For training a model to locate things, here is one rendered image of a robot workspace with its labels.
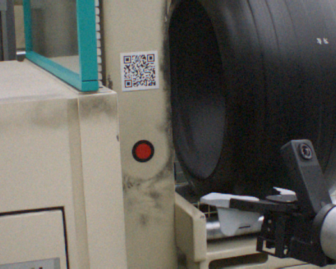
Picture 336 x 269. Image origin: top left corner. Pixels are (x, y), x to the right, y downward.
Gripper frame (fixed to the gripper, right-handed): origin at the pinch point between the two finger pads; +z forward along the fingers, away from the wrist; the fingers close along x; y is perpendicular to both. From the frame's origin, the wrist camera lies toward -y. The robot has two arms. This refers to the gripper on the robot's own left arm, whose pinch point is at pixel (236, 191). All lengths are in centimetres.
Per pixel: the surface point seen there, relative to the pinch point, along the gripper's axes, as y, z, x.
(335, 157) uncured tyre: -2.9, 8.6, 35.2
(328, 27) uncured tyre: -27.8, 9.4, 30.7
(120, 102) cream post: -10.4, 38.3, 4.7
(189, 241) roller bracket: 15.4, 26.1, 14.3
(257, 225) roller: 12.8, 21.7, 28.5
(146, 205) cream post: 10.2, 36.8, 11.4
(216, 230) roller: 13.7, 25.1, 20.2
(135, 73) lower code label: -16.1, 37.1, 6.9
